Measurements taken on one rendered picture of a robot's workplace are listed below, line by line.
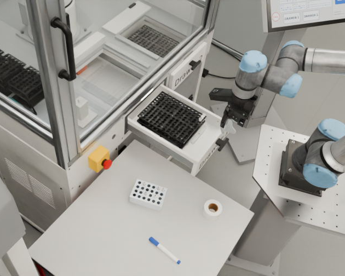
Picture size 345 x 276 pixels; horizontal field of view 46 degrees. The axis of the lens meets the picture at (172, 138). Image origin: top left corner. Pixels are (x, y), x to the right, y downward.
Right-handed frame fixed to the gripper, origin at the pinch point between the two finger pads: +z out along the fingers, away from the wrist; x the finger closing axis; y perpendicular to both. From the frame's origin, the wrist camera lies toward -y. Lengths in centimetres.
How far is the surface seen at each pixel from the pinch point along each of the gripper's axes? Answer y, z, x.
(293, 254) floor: 55, 100, 28
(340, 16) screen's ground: 11, 1, 103
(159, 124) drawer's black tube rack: -23.7, 10.2, -6.8
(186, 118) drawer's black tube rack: -16.8, 10.7, 3.0
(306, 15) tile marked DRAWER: -2, -1, 88
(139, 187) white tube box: -16.1, 20.9, -29.3
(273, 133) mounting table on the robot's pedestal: 14.3, 24.0, 31.5
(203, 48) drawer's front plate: -33, 9, 43
